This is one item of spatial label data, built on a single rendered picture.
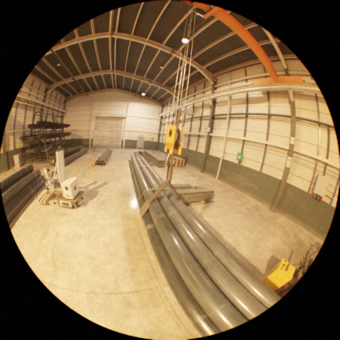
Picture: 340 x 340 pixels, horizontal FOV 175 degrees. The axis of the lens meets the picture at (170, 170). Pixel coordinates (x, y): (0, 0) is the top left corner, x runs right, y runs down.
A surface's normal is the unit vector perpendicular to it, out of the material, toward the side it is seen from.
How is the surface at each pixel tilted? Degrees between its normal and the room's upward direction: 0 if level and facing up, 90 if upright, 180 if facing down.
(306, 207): 90
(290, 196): 90
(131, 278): 0
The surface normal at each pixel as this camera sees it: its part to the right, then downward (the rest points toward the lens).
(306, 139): -0.90, 0.00
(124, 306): 0.13, -0.95
